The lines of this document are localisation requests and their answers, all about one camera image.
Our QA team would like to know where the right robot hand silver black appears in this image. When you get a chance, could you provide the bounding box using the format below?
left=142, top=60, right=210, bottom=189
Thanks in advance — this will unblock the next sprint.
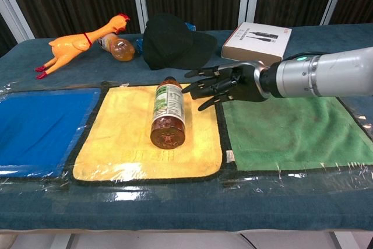
left=181, top=60, right=272, bottom=112

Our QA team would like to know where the brown tea bottle green label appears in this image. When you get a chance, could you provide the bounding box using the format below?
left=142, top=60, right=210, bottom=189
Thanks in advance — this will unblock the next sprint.
left=149, top=76, right=187, bottom=149

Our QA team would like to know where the white product box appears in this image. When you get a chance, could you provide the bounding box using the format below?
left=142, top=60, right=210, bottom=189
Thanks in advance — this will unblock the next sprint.
left=221, top=22, right=293, bottom=63

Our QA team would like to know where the green towel mat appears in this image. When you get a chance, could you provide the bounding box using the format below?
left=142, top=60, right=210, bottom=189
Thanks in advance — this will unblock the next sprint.
left=216, top=96, right=373, bottom=173

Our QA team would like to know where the black baseball cap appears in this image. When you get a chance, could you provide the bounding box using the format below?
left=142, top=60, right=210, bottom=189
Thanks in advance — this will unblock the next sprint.
left=142, top=12, right=218, bottom=71

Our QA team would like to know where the clear plastic film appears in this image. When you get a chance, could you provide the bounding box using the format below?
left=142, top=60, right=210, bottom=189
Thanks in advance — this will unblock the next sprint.
left=0, top=79, right=373, bottom=202

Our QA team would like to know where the orange drink bottle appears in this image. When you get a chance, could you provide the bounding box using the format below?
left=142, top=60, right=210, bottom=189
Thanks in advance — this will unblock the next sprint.
left=97, top=33, right=136, bottom=62

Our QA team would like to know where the yellow towel mat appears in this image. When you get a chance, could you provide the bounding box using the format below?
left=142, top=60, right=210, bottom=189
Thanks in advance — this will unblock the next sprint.
left=71, top=83, right=224, bottom=187

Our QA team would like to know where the teal table cover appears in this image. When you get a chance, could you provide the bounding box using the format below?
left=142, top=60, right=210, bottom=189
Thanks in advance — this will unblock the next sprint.
left=0, top=23, right=373, bottom=234

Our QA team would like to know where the orange rubber chicken toy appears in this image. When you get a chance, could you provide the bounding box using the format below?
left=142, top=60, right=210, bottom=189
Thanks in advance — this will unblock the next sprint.
left=34, top=13, right=131, bottom=80

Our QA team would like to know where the blue cloth mat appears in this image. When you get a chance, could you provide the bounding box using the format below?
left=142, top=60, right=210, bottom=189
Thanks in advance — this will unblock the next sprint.
left=0, top=86, right=101, bottom=178

